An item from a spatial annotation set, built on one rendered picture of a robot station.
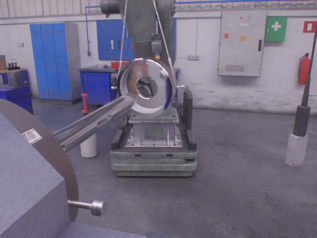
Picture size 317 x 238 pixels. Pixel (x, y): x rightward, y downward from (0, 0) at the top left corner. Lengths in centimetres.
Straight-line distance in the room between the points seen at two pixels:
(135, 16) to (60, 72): 430
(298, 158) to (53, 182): 95
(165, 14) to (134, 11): 26
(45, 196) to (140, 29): 169
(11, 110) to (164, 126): 218
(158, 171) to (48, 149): 221
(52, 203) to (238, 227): 191
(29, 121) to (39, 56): 584
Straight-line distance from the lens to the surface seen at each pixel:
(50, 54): 614
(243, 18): 503
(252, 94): 545
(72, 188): 52
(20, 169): 36
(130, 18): 192
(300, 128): 108
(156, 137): 264
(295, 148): 109
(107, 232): 39
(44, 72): 631
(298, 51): 549
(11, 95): 409
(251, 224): 224
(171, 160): 257
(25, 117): 51
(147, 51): 202
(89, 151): 319
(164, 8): 201
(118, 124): 166
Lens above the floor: 137
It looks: 17 degrees down
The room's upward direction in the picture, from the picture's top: straight up
